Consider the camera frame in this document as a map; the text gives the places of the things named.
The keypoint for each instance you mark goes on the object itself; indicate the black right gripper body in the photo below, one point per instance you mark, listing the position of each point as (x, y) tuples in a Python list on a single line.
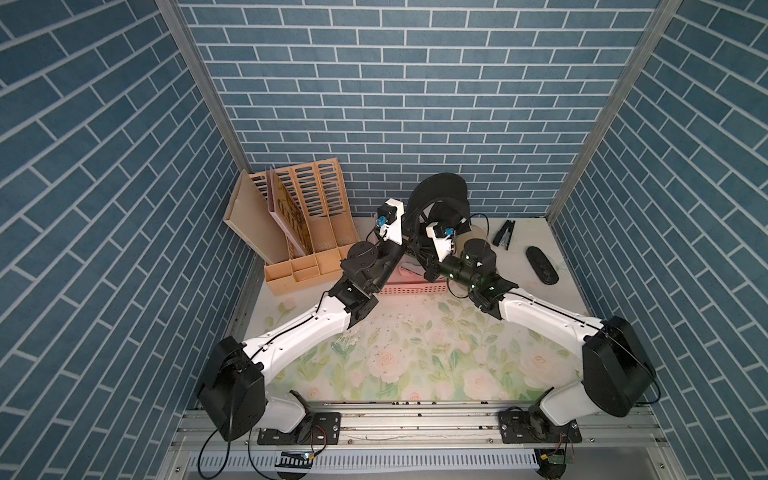
[(451, 269)]

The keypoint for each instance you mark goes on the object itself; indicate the beige baseball cap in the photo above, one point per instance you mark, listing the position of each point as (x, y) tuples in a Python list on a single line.
[(474, 231)]

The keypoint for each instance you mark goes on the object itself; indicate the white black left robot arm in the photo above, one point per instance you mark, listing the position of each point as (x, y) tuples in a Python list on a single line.
[(234, 380)]

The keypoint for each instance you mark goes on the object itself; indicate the black stapler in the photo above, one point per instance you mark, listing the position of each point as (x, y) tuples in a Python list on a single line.
[(503, 236)]

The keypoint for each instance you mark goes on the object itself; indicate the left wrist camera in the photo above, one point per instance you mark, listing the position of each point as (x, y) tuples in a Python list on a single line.
[(391, 219)]

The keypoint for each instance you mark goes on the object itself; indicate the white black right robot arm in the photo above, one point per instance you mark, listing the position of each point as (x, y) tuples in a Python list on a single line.
[(616, 370)]

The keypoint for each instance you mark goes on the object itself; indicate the black baseball cap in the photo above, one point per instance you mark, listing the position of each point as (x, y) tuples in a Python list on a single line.
[(443, 198)]

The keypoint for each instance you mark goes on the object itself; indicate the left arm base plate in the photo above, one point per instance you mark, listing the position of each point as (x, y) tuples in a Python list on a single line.
[(318, 429)]

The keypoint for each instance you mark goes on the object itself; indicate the black oval remote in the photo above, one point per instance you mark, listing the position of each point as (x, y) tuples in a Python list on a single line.
[(542, 266)]

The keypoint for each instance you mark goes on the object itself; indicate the aluminium mounting rail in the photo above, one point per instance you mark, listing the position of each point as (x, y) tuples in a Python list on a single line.
[(427, 440)]

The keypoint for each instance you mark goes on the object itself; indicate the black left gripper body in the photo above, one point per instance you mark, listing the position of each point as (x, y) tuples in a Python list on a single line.
[(405, 246)]

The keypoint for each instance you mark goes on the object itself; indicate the floral table mat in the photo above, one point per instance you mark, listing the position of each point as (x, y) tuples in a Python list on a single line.
[(436, 346)]

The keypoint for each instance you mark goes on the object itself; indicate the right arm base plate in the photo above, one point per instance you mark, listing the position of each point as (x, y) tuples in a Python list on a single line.
[(519, 426)]

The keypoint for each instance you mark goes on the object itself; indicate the pink plastic basket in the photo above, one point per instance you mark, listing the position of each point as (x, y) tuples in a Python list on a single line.
[(405, 281)]

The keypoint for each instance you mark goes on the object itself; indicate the wanted poster book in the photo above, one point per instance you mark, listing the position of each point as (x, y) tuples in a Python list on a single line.
[(288, 215)]

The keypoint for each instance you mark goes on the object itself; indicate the beige cardboard folder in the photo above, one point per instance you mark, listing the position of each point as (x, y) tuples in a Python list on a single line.
[(248, 216)]

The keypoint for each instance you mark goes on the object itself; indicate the orange plastic file organizer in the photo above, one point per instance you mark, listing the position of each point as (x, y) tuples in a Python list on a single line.
[(319, 191)]

